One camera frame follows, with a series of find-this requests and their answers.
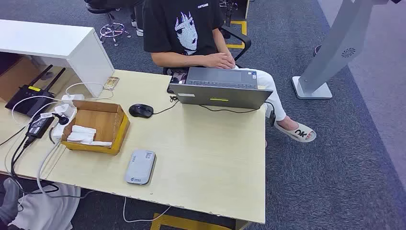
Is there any black power adapter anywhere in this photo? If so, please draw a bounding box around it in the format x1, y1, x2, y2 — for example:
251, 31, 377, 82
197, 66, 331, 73
26, 115, 55, 139

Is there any grey laptop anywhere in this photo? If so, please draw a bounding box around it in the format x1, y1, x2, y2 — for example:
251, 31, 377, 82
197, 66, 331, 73
169, 67, 273, 110

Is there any black mouse cable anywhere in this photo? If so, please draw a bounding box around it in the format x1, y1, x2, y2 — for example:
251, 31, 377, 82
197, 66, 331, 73
152, 95, 181, 115

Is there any white cable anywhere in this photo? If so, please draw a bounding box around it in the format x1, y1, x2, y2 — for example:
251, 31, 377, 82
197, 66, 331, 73
30, 101, 59, 125
122, 196, 172, 223
11, 95, 64, 126
64, 81, 115, 102

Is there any white power strip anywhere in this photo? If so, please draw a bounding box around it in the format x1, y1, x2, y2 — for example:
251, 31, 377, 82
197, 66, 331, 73
50, 104, 79, 138

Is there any white desk shelf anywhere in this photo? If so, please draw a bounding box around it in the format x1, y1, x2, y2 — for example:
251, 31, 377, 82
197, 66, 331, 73
0, 19, 115, 98

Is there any black stool seat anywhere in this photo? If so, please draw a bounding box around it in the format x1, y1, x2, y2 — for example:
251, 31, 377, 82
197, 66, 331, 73
85, 0, 116, 15

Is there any black stand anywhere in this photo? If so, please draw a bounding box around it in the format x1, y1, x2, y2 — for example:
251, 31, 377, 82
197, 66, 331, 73
219, 0, 238, 39

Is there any grey cable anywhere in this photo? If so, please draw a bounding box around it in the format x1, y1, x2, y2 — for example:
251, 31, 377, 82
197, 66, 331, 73
35, 141, 96, 200

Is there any silver kiosk stand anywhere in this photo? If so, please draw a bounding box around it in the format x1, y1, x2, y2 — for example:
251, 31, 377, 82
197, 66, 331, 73
292, 0, 402, 100

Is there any white plug charger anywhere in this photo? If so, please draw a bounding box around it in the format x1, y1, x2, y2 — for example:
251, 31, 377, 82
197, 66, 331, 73
54, 103, 74, 118

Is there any grey card reader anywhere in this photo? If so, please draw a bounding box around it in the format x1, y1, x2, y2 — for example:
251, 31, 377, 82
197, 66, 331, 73
124, 149, 157, 186

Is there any person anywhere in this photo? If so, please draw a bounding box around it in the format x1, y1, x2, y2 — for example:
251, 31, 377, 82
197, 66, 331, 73
128, 0, 145, 37
142, 0, 317, 143

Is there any person's right hand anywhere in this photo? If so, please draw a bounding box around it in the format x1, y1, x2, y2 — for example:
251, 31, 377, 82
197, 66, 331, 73
203, 52, 236, 70

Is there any chrome stool base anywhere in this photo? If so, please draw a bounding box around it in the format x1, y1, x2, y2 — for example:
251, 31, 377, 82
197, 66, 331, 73
99, 22, 132, 47

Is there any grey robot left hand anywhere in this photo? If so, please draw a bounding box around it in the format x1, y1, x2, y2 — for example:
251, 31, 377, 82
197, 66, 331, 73
0, 177, 20, 226

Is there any black computer mouse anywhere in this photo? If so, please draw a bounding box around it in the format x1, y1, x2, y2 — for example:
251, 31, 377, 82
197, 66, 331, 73
128, 103, 155, 119

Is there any black wifi router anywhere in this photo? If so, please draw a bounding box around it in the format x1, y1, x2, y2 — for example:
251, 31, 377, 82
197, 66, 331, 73
4, 64, 66, 118

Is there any brown cardboard box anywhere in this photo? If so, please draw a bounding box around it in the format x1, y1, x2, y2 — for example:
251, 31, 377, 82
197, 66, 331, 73
60, 100, 131, 156

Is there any white slide sandal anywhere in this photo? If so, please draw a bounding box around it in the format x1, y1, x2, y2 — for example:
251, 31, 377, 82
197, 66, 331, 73
274, 122, 317, 143

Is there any yellow floor tape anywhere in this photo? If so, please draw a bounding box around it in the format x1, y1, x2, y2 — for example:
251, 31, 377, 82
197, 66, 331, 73
226, 20, 248, 49
150, 213, 232, 230

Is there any black plug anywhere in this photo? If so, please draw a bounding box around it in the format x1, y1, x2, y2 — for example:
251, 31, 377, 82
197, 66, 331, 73
52, 113, 70, 126

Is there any stack of printed cards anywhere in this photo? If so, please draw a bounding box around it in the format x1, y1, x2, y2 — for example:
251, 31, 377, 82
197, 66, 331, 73
103, 76, 120, 91

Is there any white charger block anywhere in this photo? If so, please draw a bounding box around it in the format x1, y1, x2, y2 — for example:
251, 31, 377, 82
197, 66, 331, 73
61, 93, 86, 103

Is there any black laptop power cable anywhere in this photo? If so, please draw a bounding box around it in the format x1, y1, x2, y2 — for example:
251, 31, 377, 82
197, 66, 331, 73
198, 101, 277, 115

